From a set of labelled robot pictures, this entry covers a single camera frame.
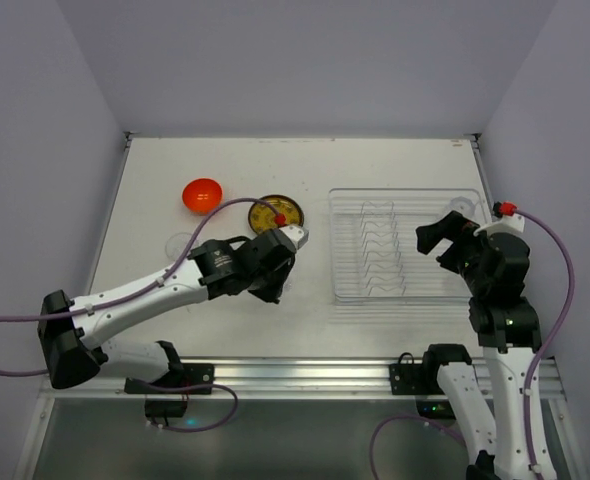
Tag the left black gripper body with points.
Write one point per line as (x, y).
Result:
(273, 270)

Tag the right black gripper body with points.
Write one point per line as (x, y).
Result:
(455, 245)

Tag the yellow patterned plate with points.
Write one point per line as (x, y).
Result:
(274, 211)

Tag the orange plastic bowl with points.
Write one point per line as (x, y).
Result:
(201, 196)

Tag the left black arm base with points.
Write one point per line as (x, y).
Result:
(180, 375)

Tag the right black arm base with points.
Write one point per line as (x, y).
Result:
(419, 378)

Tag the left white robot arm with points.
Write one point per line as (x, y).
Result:
(79, 336)

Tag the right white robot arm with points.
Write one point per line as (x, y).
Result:
(505, 439)

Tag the clear plastic dish rack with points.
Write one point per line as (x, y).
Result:
(373, 245)

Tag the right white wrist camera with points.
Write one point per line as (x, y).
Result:
(506, 220)

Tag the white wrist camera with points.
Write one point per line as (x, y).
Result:
(298, 235)
(506, 220)

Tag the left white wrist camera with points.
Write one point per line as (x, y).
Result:
(298, 235)

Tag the aluminium front rail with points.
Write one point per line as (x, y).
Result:
(310, 379)

